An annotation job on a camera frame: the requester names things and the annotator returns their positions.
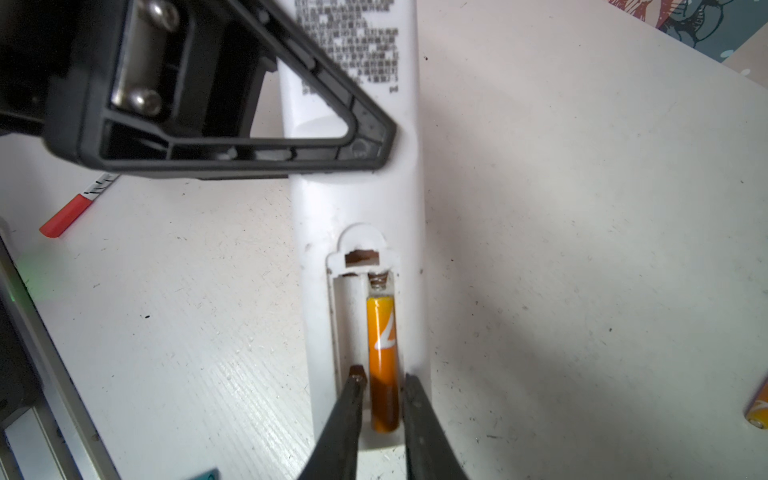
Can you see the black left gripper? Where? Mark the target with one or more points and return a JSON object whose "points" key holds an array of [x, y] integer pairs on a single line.
{"points": [[36, 38]]}

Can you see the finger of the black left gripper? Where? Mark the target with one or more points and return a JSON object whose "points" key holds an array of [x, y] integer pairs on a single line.
{"points": [[169, 89]]}

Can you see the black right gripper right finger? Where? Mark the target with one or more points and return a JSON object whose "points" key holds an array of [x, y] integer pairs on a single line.
{"points": [[428, 451]]}

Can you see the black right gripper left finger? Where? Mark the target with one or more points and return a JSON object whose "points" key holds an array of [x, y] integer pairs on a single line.
{"points": [[336, 452]]}

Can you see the orange battery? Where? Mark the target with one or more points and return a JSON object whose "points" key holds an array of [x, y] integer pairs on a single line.
{"points": [[757, 412], [383, 363]]}

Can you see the white remote control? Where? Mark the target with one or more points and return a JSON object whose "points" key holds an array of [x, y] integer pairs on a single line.
{"points": [[361, 236]]}

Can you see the teal capped marker pen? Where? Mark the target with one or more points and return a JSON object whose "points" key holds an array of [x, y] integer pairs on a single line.
{"points": [[212, 474]]}

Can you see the red marker left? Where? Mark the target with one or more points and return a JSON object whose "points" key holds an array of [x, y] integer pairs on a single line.
{"points": [[70, 212]]}

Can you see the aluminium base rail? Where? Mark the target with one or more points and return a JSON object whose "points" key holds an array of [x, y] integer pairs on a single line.
{"points": [[46, 430]]}

